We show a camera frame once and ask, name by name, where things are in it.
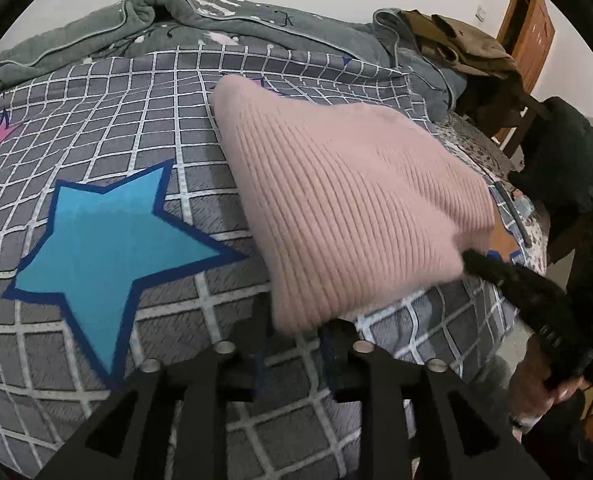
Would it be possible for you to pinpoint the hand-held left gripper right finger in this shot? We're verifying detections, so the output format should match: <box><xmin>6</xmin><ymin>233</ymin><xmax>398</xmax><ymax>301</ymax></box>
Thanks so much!
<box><xmin>321</xmin><ymin>321</ymin><xmax>552</xmax><ymax>480</ymax></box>

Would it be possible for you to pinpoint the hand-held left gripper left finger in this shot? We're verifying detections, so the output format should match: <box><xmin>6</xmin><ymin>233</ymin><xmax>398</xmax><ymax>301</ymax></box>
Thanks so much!
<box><xmin>35</xmin><ymin>310</ymin><xmax>272</xmax><ymax>480</ymax></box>

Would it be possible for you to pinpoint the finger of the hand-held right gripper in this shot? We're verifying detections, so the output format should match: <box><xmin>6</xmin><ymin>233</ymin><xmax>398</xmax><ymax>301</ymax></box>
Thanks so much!
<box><xmin>463</xmin><ymin>248</ymin><xmax>527</xmax><ymax>311</ymax></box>

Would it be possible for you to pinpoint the pink ribbed knit sweater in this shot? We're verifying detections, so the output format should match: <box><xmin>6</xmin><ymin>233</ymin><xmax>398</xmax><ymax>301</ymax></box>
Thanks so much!
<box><xmin>210</xmin><ymin>74</ymin><xmax>497</xmax><ymax>335</ymax></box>

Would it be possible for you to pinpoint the person's right forearm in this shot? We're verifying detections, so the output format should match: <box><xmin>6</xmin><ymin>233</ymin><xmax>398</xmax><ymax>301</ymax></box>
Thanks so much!
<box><xmin>509</xmin><ymin>400</ymin><xmax>593</xmax><ymax>480</ymax></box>

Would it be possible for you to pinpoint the person's right hand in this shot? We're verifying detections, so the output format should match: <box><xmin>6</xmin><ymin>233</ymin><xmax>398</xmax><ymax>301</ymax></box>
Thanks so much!
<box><xmin>507</xmin><ymin>335</ymin><xmax>586</xmax><ymax>431</ymax></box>

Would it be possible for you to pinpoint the floral bed sheet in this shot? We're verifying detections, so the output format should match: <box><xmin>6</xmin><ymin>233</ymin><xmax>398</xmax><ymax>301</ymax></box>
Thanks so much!
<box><xmin>437</xmin><ymin>112</ymin><xmax>547</xmax><ymax>271</ymax></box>

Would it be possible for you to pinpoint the dark jacket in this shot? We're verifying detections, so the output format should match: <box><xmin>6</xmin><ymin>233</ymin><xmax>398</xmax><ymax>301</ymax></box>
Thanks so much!
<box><xmin>507</xmin><ymin>96</ymin><xmax>593</xmax><ymax>311</ymax></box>

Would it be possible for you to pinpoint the wooden chair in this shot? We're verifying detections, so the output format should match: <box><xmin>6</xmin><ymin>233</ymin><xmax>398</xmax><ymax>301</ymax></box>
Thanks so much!
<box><xmin>457</xmin><ymin>67</ymin><xmax>552</xmax><ymax>158</ymax></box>

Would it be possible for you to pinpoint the brown garment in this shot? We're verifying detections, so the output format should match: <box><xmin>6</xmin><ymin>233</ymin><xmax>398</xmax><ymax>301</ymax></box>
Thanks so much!
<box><xmin>399</xmin><ymin>9</ymin><xmax>522</xmax><ymax>81</ymax></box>

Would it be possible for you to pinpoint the wooden door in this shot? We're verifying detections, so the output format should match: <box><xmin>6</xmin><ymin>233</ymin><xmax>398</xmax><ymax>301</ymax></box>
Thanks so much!
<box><xmin>497</xmin><ymin>0</ymin><xmax>556</xmax><ymax>106</ymax></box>

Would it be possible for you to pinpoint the grey checked star bed cover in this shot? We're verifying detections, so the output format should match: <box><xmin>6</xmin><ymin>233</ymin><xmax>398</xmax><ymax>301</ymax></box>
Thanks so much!
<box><xmin>0</xmin><ymin>45</ymin><xmax>532</xmax><ymax>480</ymax></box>

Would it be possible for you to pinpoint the grey-green floral quilt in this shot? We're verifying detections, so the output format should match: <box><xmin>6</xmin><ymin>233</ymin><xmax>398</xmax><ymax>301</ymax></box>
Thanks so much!
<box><xmin>0</xmin><ymin>0</ymin><xmax>467</xmax><ymax>121</ymax></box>

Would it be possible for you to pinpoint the grey cable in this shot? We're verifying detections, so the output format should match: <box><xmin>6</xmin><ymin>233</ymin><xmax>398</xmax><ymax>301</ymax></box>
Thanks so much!
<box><xmin>494</xmin><ymin>182</ymin><xmax>530</xmax><ymax>248</ymax></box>

